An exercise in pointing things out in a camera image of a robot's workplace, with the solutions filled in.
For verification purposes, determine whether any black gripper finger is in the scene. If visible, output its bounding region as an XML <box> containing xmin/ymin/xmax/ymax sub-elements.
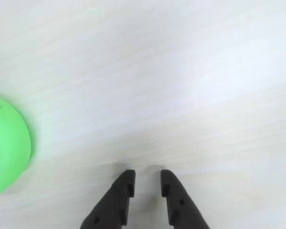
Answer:
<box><xmin>160</xmin><ymin>169</ymin><xmax>211</xmax><ymax>229</ymax></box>
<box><xmin>80</xmin><ymin>169</ymin><xmax>136</xmax><ymax>229</ymax></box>

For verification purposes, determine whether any green rubber duck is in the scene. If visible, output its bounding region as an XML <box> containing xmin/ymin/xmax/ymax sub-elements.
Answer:
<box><xmin>0</xmin><ymin>95</ymin><xmax>32</xmax><ymax>199</ymax></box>

